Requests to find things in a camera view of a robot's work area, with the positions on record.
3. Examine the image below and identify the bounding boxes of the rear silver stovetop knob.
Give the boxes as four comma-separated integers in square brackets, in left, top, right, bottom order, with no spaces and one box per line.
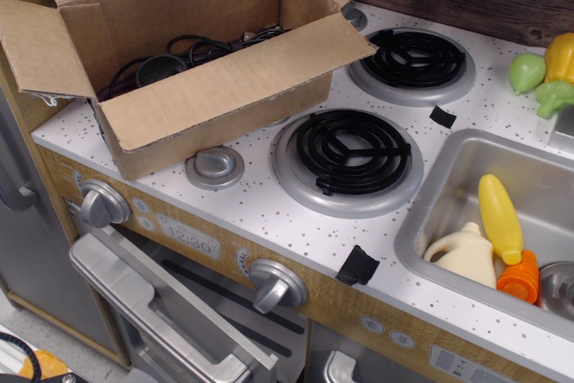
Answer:
[341,2,368,31]

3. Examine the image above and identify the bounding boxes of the silver stovetop knob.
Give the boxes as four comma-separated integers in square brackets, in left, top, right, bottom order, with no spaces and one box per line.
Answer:
[341,2,368,31]
[185,146,245,190]

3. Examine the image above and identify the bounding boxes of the open cardboard box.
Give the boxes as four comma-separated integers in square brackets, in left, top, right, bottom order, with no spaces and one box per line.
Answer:
[1,0,374,179]

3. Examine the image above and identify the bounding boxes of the rear black coil burner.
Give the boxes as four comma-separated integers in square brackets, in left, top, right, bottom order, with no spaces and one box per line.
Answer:
[349,27,476,108]

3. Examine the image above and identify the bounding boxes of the black coil burner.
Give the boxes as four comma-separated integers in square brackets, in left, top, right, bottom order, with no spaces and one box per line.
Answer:
[274,109,424,219]
[349,27,476,108]

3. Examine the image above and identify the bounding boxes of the front black coil burner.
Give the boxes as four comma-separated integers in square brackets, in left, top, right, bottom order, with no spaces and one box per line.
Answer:
[274,109,424,219]

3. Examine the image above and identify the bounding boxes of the rear black tape piece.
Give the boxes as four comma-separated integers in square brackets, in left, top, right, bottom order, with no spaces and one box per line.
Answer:
[430,106,457,129]

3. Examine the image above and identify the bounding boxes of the black tape piece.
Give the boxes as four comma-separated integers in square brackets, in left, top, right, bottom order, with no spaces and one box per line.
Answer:
[335,245,379,286]
[430,106,457,129]

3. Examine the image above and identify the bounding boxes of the stainless steel sink basin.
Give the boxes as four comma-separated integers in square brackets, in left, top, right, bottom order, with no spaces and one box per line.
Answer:
[395,129,573,340]

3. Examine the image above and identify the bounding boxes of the green toy pear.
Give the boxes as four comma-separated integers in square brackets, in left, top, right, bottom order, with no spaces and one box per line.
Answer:
[508,53,546,95]

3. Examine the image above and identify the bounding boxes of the left silver oven knob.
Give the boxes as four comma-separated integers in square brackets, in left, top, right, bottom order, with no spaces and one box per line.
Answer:
[81,178,132,229]

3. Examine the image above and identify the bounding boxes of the silver oven knob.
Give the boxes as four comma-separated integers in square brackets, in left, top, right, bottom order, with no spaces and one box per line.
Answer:
[249,258,309,314]
[81,178,132,229]

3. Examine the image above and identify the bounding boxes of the yellow toy bell pepper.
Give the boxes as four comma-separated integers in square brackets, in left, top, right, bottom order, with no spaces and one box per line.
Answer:
[544,32,574,83]

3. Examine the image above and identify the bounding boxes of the green toy broccoli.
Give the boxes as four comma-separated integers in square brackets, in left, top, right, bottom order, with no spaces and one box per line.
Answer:
[535,80,573,118]

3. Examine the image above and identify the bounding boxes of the front black tape piece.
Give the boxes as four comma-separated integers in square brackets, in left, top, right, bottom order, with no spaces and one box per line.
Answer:
[335,245,379,286]

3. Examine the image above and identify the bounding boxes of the right silver oven knob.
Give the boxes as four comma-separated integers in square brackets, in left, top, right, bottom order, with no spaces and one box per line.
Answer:
[249,258,309,314]

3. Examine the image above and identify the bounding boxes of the yellow toy squeeze bottle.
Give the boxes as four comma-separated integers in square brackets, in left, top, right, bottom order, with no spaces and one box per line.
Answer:
[478,174,524,265]

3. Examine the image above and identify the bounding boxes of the cream toy detergent jug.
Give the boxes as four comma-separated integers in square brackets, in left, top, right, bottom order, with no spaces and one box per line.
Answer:
[422,222,497,289]

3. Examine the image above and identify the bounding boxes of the silver oven door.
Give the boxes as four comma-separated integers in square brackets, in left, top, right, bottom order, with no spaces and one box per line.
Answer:
[69,228,309,382]

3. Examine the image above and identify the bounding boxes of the grey toy refrigerator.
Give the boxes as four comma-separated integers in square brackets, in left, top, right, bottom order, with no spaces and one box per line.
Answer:
[0,86,122,357]

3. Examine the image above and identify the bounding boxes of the orange toy carrot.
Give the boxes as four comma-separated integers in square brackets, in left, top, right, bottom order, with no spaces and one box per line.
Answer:
[497,250,540,304]

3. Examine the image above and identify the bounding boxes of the orange object on floor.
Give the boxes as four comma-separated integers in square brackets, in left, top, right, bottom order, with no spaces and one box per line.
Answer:
[18,350,68,379]

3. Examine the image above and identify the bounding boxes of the black cables in box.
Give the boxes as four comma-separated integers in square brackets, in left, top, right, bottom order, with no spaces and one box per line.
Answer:
[97,26,292,101]

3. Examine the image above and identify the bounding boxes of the silver lower drawer handle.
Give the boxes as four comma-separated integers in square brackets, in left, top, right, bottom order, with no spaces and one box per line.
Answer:
[323,350,357,383]

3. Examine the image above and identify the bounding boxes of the black cable on floor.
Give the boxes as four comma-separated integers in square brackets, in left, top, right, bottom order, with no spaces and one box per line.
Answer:
[0,331,44,382]

